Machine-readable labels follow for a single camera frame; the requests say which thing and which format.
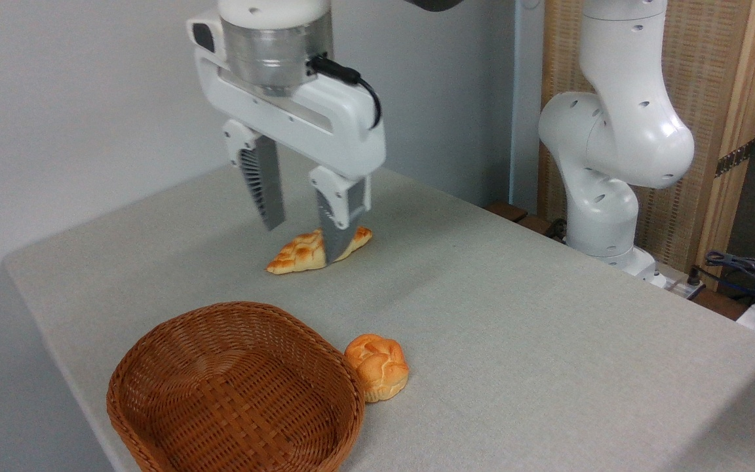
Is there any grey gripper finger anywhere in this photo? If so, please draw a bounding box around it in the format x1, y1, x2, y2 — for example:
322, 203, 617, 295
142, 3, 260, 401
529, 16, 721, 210
309, 166, 372, 264
223, 119, 285, 231

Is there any round bread bun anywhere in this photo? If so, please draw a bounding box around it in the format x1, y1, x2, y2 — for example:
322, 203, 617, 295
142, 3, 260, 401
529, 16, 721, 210
344, 334, 410, 403

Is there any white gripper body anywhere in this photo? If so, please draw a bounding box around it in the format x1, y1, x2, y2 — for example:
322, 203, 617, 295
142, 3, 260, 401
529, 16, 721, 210
187, 10, 386, 180

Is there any blue grey cable bundle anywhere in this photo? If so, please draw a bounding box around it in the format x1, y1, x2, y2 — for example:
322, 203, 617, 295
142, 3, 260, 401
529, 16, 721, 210
705, 251, 755, 292

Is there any long braided bread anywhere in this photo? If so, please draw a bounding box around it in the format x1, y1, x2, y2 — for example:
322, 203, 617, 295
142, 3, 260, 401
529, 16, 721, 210
266, 226, 373, 275

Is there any brown wicker basket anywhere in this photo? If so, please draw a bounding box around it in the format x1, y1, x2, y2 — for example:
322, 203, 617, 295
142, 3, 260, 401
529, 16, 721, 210
106, 302, 366, 472

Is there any grey tablecloth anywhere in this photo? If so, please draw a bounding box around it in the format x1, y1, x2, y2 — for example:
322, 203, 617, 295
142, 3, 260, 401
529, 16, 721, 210
3, 164, 755, 472

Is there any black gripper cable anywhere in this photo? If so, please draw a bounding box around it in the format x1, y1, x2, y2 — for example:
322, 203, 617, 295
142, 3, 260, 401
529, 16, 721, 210
309, 56, 383, 128

